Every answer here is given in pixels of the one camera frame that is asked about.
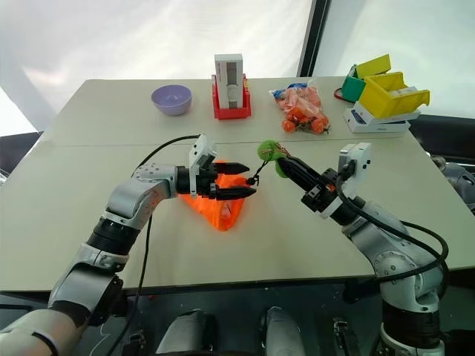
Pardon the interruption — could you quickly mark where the green fuzzy pouch with cord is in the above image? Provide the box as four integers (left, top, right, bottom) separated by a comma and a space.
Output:
246, 139, 295, 187

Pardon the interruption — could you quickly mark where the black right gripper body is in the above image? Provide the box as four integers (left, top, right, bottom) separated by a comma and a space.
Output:
301, 167, 340, 215

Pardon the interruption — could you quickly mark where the purple bowl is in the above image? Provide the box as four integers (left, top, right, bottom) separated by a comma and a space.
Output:
150, 84, 193, 117

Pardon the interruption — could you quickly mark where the red plastic holder box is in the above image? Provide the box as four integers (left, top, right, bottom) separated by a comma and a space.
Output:
211, 72, 252, 121

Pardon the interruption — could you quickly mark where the orange pouch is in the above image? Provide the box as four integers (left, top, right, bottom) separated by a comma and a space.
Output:
180, 159, 249, 233

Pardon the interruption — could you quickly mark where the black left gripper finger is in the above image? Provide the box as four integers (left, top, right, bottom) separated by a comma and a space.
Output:
214, 186, 258, 202
216, 161, 251, 175

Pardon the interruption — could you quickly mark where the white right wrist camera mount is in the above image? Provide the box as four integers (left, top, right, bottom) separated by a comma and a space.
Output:
337, 142, 373, 198

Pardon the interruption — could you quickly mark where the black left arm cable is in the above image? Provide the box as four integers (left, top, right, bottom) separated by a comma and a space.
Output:
105, 133, 203, 356

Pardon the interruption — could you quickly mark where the large yellow plastic bin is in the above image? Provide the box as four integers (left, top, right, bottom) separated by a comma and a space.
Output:
358, 71, 432, 119

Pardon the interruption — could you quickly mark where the dark bench behind table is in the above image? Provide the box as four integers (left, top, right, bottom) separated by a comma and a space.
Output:
407, 113, 475, 166

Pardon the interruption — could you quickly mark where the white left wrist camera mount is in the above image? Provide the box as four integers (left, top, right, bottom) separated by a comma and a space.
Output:
188, 133, 219, 197

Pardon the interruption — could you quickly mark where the white upright carton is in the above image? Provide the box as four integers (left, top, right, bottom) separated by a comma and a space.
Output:
214, 53, 244, 110

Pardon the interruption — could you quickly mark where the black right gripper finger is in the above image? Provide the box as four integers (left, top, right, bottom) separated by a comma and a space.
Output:
276, 160, 317, 194
283, 156, 324, 183

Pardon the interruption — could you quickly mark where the small yellow plastic bin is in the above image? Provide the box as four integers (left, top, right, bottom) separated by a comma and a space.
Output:
355, 53, 393, 79

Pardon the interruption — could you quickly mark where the dark rounded grey shape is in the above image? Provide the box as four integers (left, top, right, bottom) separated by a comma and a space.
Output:
258, 306, 307, 356
154, 309, 217, 356

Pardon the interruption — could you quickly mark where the white flat box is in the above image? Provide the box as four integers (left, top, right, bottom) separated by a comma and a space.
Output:
342, 101, 422, 134

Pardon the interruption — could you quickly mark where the black window frame bar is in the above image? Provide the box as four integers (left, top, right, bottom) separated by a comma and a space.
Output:
295, 0, 333, 77

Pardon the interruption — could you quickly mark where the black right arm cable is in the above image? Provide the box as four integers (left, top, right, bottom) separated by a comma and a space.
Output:
335, 162, 450, 285

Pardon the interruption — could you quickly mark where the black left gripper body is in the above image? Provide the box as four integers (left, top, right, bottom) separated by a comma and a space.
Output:
195, 161, 220, 202

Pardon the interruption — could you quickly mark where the green plastic bin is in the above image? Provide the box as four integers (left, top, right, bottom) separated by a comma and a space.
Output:
341, 64, 367, 103

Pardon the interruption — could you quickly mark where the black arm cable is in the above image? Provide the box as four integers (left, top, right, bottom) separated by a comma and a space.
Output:
105, 133, 203, 356
335, 162, 450, 285

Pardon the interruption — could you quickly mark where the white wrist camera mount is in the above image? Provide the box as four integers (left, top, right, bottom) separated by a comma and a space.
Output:
337, 142, 373, 198
188, 133, 219, 197

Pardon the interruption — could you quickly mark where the clear bag of orange vegetables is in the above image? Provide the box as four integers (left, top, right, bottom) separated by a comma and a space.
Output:
268, 82, 332, 136

